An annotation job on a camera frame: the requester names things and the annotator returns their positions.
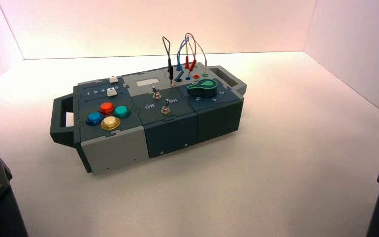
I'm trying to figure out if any yellow round push button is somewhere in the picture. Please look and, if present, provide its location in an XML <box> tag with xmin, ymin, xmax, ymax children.
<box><xmin>100</xmin><ymin>116</ymin><xmax>121</xmax><ymax>131</ymax></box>

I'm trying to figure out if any red round push button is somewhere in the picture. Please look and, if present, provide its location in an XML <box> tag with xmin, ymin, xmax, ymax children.
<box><xmin>98</xmin><ymin>102</ymin><xmax>116</xmax><ymax>115</ymax></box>

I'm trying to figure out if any black banana plug wire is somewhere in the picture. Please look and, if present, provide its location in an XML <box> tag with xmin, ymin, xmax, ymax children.
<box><xmin>162</xmin><ymin>36</ymin><xmax>174</xmax><ymax>87</ymax></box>

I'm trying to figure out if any blue banana plug wire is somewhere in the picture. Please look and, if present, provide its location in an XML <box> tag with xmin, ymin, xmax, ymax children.
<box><xmin>175</xmin><ymin>36</ymin><xmax>191</xmax><ymax>83</ymax></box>

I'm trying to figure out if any blue round push button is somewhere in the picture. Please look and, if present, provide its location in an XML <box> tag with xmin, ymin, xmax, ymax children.
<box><xmin>85</xmin><ymin>112</ymin><xmax>105</xmax><ymax>127</ymax></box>

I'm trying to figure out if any green round push button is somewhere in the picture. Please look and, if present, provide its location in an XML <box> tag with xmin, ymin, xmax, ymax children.
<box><xmin>114</xmin><ymin>105</ymin><xmax>132</xmax><ymax>119</ymax></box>

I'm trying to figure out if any white rectangular display window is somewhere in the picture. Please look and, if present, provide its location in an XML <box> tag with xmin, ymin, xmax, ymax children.
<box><xmin>136</xmin><ymin>79</ymin><xmax>160</xmax><ymax>88</ymax></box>

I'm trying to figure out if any red banana plug wire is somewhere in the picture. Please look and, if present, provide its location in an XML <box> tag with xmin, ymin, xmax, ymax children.
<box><xmin>184</xmin><ymin>33</ymin><xmax>198</xmax><ymax>73</ymax></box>

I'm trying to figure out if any white banana plug wire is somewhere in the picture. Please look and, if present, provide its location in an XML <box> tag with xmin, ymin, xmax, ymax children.
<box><xmin>187</xmin><ymin>34</ymin><xmax>209</xmax><ymax>75</ymax></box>

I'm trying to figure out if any green rotary selector knob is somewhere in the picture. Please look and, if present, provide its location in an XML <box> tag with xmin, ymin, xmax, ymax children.
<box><xmin>186</xmin><ymin>79</ymin><xmax>219</xmax><ymax>98</ymax></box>

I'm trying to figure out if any grey and teal control box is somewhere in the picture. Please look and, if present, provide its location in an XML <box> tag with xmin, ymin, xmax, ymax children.
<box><xmin>49</xmin><ymin>65</ymin><xmax>247</xmax><ymax>176</ymax></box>

